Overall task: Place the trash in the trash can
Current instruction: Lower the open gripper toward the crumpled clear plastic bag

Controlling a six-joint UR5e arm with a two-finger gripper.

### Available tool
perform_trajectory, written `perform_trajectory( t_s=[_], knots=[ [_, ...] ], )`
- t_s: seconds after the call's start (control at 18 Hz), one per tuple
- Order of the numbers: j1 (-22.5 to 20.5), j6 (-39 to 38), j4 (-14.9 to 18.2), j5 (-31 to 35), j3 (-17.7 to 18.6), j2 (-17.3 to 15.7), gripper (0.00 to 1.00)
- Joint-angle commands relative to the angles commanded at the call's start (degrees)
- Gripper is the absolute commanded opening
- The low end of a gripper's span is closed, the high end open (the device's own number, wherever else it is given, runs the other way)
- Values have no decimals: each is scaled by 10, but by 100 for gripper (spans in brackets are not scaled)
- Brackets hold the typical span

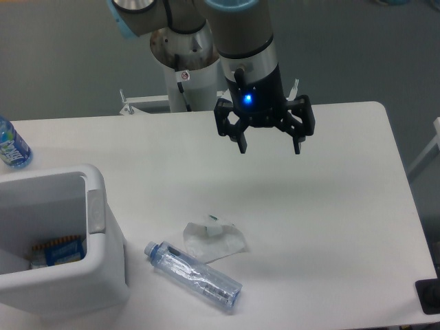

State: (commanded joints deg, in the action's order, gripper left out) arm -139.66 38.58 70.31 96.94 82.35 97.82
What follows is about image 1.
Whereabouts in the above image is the white trash can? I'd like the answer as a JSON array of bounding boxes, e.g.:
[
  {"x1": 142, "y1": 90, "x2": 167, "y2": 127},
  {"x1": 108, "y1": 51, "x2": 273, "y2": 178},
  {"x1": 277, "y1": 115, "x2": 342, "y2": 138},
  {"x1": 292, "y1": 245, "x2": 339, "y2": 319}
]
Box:
[{"x1": 1, "y1": 164, "x2": 130, "y2": 316}]

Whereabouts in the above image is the white plastic wrapper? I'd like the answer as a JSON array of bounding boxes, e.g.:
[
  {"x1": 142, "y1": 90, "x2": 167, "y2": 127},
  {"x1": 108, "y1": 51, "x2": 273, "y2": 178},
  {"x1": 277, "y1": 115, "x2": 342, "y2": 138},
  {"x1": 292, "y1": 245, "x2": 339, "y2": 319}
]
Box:
[{"x1": 183, "y1": 214, "x2": 248, "y2": 264}]

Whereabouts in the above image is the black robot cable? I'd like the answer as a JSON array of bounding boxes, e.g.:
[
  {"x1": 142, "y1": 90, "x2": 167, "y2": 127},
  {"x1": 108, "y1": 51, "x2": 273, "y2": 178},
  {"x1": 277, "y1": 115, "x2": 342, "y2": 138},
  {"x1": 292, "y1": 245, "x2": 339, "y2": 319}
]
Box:
[{"x1": 173, "y1": 53, "x2": 193, "y2": 112}]

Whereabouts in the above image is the blue labelled water bottle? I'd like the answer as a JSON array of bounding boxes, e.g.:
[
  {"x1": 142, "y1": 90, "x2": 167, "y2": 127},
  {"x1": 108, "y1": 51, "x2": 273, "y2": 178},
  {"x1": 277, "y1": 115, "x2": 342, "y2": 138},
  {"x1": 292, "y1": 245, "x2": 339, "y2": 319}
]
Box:
[{"x1": 1, "y1": 116, "x2": 33, "y2": 168}]

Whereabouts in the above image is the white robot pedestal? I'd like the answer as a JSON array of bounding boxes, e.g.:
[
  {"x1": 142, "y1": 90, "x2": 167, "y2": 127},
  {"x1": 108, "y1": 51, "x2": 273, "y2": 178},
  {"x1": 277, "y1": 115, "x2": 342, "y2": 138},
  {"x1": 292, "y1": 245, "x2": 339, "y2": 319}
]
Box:
[{"x1": 150, "y1": 23, "x2": 219, "y2": 113}]

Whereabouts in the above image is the white pedestal foot bracket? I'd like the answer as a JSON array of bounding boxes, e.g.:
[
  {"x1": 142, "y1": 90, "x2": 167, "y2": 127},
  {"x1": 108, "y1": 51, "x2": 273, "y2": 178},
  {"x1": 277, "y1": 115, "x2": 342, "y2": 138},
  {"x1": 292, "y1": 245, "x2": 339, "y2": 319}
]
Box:
[
  {"x1": 286, "y1": 78, "x2": 300, "y2": 101},
  {"x1": 119, "y1": 89, "x2": 171, "y2": 116}
]

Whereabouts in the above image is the black clamp at table edge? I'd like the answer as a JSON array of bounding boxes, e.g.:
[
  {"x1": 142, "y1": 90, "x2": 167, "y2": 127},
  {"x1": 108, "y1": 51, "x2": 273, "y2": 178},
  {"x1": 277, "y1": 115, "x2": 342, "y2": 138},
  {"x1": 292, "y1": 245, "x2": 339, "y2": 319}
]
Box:
[{"x1": 415, "y1": 278, "x2": 439, "y2": 315}]

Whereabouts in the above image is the blue snack packet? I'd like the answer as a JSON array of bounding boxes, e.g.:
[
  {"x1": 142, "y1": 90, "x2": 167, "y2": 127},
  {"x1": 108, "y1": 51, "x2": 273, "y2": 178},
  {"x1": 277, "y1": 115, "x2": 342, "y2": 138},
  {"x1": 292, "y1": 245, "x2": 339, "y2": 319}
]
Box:
[{"x1": 30, "y1": 235, "x2": 85, "y2": 270}]

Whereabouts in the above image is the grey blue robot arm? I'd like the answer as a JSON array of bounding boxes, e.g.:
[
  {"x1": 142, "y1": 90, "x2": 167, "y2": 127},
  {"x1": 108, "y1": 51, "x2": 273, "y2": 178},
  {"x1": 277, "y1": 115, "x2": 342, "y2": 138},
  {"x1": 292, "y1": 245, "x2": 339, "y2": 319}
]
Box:
[{"x1": 108, "y1": 1, "x2": 316, "y2": 152}]

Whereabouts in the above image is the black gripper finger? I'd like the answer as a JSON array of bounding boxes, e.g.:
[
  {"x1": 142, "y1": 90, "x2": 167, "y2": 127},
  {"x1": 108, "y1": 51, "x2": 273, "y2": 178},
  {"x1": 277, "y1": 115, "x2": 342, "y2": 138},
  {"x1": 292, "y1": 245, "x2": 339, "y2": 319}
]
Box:
[
  {"x1": 214, "y1": 98, "x2": 248, "y2": 153},
  {"x1": 280, "y1": 94, "x2": 316, "y2": 155}
]

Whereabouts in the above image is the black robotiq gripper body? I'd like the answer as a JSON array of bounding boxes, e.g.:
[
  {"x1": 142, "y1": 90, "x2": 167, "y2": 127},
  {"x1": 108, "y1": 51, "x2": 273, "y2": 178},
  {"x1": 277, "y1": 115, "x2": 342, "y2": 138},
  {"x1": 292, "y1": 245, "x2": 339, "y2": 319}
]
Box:
[{"x1": 226, "y1": 65, "x2": 286, "y2": 128}]

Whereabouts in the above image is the white frame at right edge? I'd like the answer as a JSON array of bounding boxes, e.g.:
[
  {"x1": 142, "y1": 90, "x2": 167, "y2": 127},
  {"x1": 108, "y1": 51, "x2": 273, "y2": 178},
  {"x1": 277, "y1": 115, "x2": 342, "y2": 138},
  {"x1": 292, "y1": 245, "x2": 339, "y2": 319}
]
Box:
[{"x1": 407, "y1": 117, "x2": 439, "y2": 184}]

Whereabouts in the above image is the white pedestal foot bracket right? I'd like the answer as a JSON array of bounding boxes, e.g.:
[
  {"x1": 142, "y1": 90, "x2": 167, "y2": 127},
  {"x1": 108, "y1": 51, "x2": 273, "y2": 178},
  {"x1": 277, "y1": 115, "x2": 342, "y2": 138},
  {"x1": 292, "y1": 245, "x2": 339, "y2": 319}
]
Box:
[{"x1": 286, "y1": 78, "x2": 300, "y2": 101}]

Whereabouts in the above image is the clear plastic bottle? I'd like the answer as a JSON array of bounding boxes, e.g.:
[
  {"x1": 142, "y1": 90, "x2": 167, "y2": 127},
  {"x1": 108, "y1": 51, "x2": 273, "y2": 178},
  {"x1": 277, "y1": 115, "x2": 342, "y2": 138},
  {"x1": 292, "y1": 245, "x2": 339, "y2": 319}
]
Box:
[{"x1": 144, "y1": 241, "x2": 243, "y2": 314}]

